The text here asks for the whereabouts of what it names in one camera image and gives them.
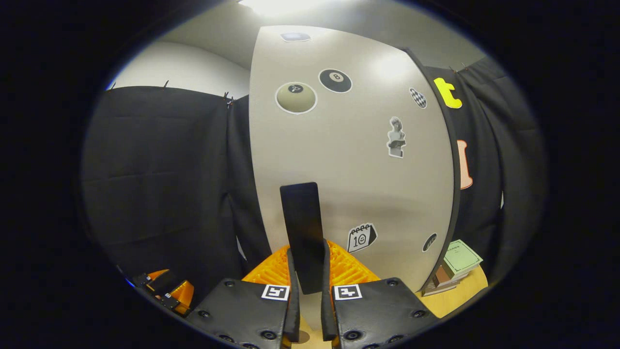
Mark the beige cabinet door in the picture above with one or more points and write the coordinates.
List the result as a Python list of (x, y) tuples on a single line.
[(358, 184)]

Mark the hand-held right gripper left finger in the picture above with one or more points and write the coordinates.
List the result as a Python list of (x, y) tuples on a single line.
[(293, 310)]

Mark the brown round coaster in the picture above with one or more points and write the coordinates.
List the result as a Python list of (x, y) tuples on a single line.
[(303, 336)]

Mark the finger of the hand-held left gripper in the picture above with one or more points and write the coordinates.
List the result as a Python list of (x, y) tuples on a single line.
[(184, 293), (155, 277)]

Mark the large ceiling light panel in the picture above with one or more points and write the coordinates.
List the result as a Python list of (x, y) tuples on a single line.
[(281, 6)]

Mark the green notebook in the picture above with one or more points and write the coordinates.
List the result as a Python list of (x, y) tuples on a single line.
[(460, 257)]

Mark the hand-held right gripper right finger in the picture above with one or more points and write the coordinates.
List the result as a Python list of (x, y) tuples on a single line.
[(327, 310)]

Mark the brown book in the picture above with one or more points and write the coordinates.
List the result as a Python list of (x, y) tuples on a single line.
[(441, 277)]

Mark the black backdrop cloth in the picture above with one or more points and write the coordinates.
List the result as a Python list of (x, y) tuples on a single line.
[(160, 194)]

